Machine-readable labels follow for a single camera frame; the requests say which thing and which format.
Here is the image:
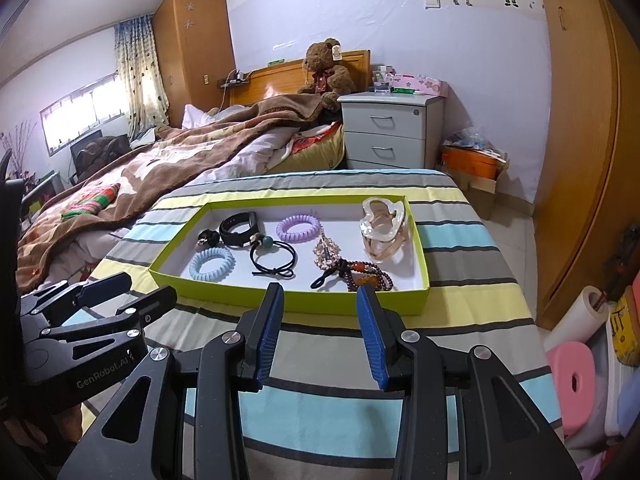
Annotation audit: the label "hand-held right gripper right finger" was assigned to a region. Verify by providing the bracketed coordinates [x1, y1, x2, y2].
[356, 284, 583, 480]

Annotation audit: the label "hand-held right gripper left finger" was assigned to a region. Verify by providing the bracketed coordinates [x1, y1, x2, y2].
[56, 282, 286, 480]

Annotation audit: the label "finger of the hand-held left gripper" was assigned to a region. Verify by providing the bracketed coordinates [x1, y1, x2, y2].
[42, 286, 178, 356]
[20, 272, 133, 317]

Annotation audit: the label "dark bead bracelet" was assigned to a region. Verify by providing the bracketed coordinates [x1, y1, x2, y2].
[310, 258, 395, 293]

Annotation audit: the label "green cardboard tray box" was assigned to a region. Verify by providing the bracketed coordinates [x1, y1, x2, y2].
[149, 194, 431, 317]

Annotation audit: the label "blue coil hair tie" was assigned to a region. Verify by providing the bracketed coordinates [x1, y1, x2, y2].
[189, 246, 236, 282]

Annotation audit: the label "black hair tie green bead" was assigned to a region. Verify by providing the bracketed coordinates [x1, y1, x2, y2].
[249, 232, 297, 278]

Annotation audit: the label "gold rhinestone hair clip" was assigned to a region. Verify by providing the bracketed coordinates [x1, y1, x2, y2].
[312, 232, 346, 269]

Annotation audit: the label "purple coil hair tie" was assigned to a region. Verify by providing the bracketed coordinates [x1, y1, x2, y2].
[276, 214, 321, 242]

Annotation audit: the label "person's left hand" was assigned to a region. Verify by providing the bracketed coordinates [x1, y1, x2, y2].
[52, 402, 86, 443]

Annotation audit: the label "amber hair claw clip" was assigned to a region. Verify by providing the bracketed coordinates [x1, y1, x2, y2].
[364, 220, 408, 264]

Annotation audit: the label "black smart band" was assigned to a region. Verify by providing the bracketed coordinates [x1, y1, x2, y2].
[219, 211, 259, 248]

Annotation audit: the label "clear hair claw clip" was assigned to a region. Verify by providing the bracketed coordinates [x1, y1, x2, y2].
[360, 197, 405, 237]

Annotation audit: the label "striped bed sheet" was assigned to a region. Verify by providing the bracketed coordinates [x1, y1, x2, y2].
[50, 167, 566, 480]

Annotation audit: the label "black chair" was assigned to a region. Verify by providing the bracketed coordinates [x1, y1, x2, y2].
[70, 130, 131, 181]

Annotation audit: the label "brown patterned blanket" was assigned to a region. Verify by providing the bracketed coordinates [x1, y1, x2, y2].
[17, 94, 331, 293]

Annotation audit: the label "dried branches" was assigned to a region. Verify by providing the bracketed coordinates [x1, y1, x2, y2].
[0, 120, 38, 181]

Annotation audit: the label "window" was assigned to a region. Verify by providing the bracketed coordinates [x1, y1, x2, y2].
[40, 72, 126, 156]

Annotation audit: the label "yellow red pillow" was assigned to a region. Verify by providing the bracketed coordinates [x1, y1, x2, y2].
[272, 122, 346, 176]

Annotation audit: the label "white pillow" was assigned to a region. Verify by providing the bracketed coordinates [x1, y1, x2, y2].
[181, 104, 221, 128]

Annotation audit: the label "pink plastic stool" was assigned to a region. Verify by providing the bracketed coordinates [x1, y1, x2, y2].
[546, 341, 598, 436]

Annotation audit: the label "white paper roll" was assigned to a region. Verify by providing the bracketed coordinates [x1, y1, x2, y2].
[544, 285, 610, 351]

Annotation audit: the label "orange box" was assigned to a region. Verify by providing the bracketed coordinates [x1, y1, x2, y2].
[442, 146, 501, 181]

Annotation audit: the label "grey nightstand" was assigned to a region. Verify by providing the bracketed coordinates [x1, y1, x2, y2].
[336, 91, 446, 171]

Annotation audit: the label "spotted curtain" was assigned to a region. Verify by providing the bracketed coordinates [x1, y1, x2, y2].
[114, 15, 170, 138]

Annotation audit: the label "clear plastic bags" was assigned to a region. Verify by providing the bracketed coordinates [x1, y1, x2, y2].
[447, 127, 506, 156]

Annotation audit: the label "wooden headboard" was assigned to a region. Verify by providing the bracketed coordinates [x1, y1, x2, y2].
[227, 49, 372, 108]

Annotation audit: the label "white plastic container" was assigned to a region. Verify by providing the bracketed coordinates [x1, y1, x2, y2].
[602, 310, 631, 436]

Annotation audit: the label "tall wooden cabinet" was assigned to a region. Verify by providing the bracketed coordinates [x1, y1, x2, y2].
[152, 0, 238, 128]

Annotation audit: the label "yellow box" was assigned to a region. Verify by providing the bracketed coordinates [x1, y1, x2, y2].
[612, 292, 640, 366]

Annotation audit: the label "pink tissue box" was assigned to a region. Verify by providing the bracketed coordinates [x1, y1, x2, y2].
[390, 74, 448, 97]

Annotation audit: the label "black red tool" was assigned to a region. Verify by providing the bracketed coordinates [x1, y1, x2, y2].
[607, 225, 640, 306]

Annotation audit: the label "blue cloth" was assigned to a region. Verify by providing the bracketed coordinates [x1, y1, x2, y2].
[617, 385, 640, 436]

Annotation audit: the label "brown teddy bear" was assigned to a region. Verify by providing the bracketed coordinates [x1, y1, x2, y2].
[297, 37, 357, 111]

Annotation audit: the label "large wooden wardrobe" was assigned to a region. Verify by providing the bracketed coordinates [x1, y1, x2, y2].
[532, 0, 640, 328]

